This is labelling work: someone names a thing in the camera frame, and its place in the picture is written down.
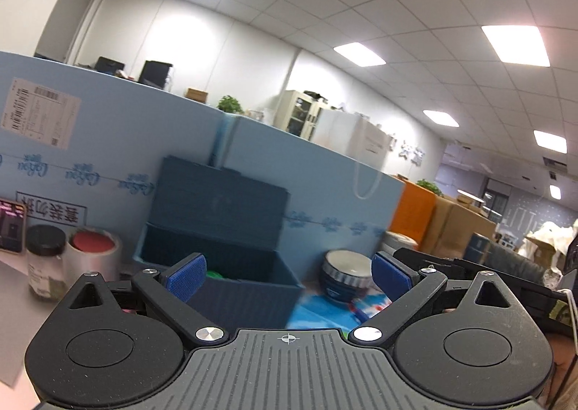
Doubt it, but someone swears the person right hand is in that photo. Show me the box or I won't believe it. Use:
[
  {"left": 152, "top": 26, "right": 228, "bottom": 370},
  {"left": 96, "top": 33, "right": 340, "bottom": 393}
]
[{"left": 546, "top": 334, "right": 577, "bottom": 409}]

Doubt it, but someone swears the dark blue thermos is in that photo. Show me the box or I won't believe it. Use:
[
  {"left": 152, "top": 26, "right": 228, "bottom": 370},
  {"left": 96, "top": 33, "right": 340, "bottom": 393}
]
[{"left": 463, "top": 233, "right": 492, "bottom": 264}]

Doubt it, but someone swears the black lid glass jar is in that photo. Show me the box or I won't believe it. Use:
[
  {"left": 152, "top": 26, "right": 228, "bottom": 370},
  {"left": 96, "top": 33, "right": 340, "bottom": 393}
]
[{"left": 26, "top": 224, "right": 66, "bottom": 301}]

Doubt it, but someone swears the brown cardboard box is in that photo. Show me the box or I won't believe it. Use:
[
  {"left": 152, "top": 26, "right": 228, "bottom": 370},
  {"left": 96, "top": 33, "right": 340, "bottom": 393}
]
[{"left": 419, "top": 197, "right": 496, "bottom": 258}]

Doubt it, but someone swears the green round tin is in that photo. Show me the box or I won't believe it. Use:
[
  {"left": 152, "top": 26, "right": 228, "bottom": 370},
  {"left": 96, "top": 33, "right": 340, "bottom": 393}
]
[{"left": 206, "top": 270, "right": 225, "bottom": 279}]

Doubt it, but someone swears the grey white tumbler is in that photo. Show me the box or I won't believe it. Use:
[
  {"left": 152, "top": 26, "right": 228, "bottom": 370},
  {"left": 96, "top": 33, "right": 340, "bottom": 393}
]
[{"left": 381, "top": 231, "right": 418, "bottom": 254}]

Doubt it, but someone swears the orange box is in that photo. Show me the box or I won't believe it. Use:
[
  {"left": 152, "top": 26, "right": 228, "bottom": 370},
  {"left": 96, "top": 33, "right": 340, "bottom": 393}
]
[{"left": 389, "top": 180, "right": 437, "bottom": 246}]

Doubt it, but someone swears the smartphone with pink screen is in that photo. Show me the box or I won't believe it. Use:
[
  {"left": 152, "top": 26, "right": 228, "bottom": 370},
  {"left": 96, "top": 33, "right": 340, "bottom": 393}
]
[{"left": 0, "top": 200, "right": 26, "bottom": 254}]

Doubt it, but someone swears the blue striped ceramic bowl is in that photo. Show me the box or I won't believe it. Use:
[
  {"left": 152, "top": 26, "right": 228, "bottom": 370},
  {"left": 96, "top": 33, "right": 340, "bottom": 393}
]
[{"left": 319, "top": 250, "right": 373, "bottom": 303}]

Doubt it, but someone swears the blue printed table mat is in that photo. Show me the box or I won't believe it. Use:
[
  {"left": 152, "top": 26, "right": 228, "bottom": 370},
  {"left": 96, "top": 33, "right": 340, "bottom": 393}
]
[{"left": 286, "top": 290, "right": 392, "bottom": 337}]

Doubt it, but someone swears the dark blue storage box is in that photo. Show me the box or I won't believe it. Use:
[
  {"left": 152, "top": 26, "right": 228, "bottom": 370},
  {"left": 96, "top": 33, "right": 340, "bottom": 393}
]
[{"left": 134, "top": 156, "right": 303, "bottom": 332}]

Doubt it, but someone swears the large light blue carton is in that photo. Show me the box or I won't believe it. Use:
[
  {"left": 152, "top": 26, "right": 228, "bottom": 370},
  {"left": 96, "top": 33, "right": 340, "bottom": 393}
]
[{"left": 1, "top": 52, "right": 224, "bottom": 263}]

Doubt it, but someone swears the white paper bag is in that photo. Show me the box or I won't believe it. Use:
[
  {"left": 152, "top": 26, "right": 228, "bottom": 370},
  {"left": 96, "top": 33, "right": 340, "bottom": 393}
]
[{"left": 311, "top": 110, "right": 392, "bottom": 200}]

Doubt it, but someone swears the green potted plant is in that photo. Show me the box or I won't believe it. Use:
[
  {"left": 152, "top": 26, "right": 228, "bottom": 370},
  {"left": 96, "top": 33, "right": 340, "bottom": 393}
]
[{"left": 216, "top": 95, "right": 244, "bottom": 115}]

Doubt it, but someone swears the black computer monitor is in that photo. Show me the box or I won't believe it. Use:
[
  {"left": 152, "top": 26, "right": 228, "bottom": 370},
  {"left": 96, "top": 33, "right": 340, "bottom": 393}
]
[{"left": 138, "top": 61, "right": 172, "bottom": 89}]

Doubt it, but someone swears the beige glass door cabinet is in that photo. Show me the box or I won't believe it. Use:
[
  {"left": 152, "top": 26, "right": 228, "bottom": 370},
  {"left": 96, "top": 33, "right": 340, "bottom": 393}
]
[{"left": 273, "top": 90, "right": 322, "bottom": 140}]

